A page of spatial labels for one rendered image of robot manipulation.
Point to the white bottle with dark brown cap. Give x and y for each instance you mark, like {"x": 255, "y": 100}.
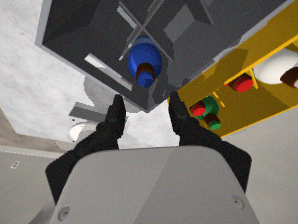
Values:
{"x": 281, "y": 67}

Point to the blue bottle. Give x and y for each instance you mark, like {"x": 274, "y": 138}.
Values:
{"x": 144, "y": 61}

